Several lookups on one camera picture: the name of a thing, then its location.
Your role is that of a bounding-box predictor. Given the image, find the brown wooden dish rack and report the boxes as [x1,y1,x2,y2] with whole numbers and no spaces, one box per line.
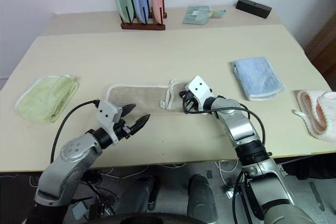
[120,0,168,31]

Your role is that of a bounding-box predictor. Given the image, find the dark rounded robot leg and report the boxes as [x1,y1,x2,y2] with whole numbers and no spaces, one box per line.
[186,174,219,224]
[117,175,161,215]

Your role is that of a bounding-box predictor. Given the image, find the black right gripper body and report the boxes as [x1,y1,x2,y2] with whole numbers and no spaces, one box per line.
[183,90,201,112]

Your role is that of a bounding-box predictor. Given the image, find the white floor cable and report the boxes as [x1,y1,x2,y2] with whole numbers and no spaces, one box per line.
[217,159,244,183]

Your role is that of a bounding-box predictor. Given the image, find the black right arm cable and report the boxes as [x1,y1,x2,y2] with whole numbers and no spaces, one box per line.
[183,102,267,148]

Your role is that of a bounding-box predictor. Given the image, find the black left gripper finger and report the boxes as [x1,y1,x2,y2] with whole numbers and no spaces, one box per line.
[122,103,137,117]
[130,113,151,136]

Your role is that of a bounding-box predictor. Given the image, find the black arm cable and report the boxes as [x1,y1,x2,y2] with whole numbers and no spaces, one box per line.
[50,99,101,165]
[183,102,267,148]

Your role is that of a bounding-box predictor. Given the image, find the green folded towel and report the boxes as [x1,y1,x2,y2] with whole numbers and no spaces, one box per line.
[15,74,80,124]

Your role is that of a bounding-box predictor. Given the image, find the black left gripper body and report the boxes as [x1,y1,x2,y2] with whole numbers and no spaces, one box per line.
[112,106,132,141]

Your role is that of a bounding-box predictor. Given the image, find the teal folded cloth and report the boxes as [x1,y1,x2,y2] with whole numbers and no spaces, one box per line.
[182,5,228,26]

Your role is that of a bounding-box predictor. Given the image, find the blue folded towel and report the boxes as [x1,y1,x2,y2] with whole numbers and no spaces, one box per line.
[230,56,286,102]

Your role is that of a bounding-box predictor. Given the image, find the pink folded towel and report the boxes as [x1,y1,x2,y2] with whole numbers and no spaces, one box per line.
[292,89,336,141]

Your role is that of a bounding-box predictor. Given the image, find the black rectangular box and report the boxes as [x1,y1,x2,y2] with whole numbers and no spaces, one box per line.
[235,0,273,20]

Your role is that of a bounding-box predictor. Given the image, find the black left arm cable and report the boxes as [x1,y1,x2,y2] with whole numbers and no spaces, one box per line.
[50,99,101,165]

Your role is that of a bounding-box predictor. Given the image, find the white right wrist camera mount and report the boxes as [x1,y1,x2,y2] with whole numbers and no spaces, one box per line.
[187,76,215,110]

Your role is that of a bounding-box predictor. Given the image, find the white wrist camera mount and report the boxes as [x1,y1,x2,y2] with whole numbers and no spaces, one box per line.
[187,76,215,110]
[96,100,124,144]

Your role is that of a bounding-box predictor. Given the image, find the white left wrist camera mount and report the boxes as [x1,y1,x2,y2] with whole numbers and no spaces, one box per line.
[96,100,124,144]

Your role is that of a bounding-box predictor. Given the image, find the small grey box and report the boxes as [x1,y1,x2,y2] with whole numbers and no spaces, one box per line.
[71,201,89,220]

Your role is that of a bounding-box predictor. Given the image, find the beige towel with white edge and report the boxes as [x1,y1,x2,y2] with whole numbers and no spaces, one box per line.
[106,78,190,112]

